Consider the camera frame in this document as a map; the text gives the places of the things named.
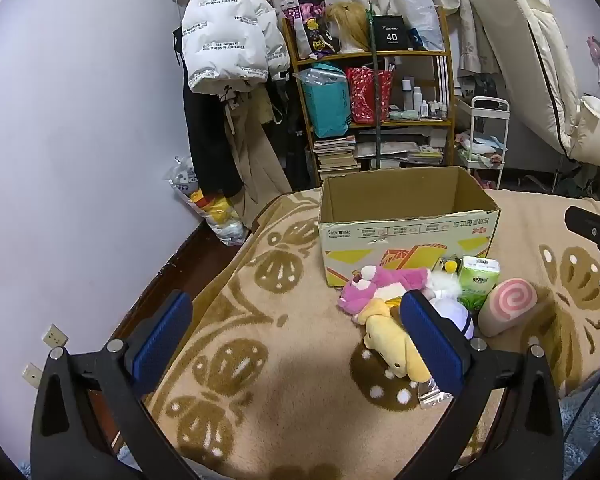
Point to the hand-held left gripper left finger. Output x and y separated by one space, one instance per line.
161 342

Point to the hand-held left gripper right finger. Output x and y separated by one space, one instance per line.
432 342

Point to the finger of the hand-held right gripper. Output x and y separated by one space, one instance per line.
587 225

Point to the yellow plush dog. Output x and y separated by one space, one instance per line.
385 335

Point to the green tissue pack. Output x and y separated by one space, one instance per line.
477 280

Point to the pink plush toy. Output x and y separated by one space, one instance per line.
375 282

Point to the pink swirl roll plush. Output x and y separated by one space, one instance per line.
510 305

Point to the cardboard box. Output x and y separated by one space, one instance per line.
405 240

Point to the white and purple plush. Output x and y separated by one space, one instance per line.
455 312

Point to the clear plastic wrapper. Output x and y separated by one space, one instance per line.
432 392

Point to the white rolling cart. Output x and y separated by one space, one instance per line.
485 150

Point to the beige patterned blanket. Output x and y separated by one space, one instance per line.
290 370

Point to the plastic bag of toys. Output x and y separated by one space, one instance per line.
215 210

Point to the wooden shelf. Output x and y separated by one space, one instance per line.
442 125

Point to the blue fuzzy cloth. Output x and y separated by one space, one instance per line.
590 435

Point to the cream folded mattress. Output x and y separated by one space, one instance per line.
535 50

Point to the stack of magazines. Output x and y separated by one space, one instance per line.
405 152

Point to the beige trousers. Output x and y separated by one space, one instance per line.
252 160

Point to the black coat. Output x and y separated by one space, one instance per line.
207 140

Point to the stack of books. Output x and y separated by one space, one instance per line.
336 157

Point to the group of toiletry bottles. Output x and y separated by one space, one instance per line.
420 100

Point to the green pole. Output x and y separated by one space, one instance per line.
376 85

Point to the red gift bag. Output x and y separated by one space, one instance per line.
367 95

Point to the teal bag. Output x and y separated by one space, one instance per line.
327 100

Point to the translucent plastic bag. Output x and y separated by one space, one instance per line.
420 15

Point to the black square box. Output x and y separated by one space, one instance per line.
391 34

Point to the blonde wig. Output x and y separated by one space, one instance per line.
347 25

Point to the white puffer jacket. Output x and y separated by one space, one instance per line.
225 30

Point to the pink printed package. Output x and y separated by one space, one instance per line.
310 25

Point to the white wall outlet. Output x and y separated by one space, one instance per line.
32 375
55 336

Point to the pink wall sticker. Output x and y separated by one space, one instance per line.
599 60

